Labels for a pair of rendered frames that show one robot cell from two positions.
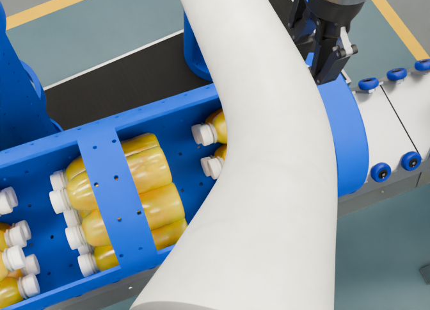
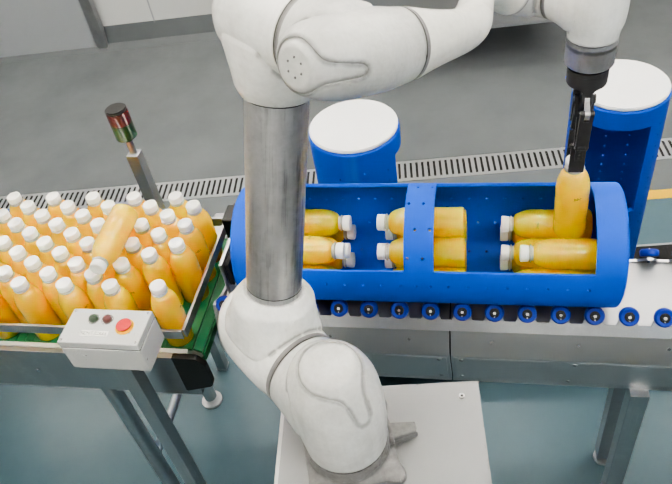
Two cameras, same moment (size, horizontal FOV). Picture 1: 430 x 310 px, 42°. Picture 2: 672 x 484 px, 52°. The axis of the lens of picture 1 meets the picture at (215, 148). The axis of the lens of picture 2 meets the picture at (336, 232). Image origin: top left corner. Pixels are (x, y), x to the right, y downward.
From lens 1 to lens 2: 88 cm
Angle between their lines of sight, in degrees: 34
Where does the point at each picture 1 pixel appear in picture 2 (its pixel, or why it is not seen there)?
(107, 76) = not seen: hidden behind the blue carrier
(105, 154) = (422, 190)
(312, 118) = (474, 11)
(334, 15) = (578, 83)
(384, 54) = not seen: outside the picture
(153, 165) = (453, 213)
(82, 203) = (395, 223)
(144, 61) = not seen: hidden behind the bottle
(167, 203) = (454, 244)
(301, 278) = (434, 15)
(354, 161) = (613, 252)
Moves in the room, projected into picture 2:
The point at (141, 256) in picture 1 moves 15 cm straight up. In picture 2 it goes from (421, 267) to (417, 217)
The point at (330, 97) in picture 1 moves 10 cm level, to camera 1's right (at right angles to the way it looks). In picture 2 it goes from (605, 199) to (653, 214)
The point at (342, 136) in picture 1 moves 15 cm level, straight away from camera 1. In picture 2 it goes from (606, 228) to (662, 201)
